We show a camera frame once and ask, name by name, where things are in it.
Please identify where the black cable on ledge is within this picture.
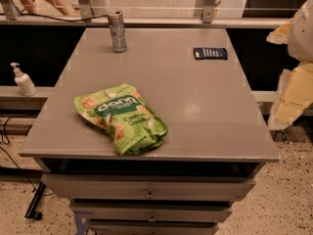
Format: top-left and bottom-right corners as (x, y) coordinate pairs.
(13, 7), (110, 23)

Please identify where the middle grey drawer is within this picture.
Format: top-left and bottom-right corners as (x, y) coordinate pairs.
(70, 202), (233, 223)

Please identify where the blue rxbar blueberry bar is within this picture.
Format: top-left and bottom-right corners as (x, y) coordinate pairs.
(194, 47), (228, 60)

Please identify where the top grey drawer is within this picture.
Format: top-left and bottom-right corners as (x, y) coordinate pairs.
(42, 174), (255, 202)

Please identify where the grey drawer cabinet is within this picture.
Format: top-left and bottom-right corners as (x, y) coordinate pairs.
(22, 28), (278, 235)

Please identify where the white pump bottle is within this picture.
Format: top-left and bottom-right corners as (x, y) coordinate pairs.
(11, 63), (37, 96)

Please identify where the grey drawer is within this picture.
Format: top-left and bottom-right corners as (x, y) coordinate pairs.
(42, 174), (255, 202)
(88, 220), (219, 235)
(70, 202), (233, 223)

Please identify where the black metal floor stand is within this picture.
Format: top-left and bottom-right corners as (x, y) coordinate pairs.
(24, 182), (46, 220)

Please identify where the black floor cable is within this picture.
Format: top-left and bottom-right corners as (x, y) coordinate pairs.
(0, 115), (55, 197)

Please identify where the green rice chip bag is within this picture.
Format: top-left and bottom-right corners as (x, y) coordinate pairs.
(74, 84), (168, 155)

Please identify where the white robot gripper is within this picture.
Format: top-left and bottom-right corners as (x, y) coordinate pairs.
(266, 0), (313, 130)

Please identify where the bottom grey drawer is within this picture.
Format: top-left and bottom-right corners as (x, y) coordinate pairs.
(88, 220), (219, 235)

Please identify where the silver metal can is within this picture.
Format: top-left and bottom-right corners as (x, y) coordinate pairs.
(108, 11), (127, 53)

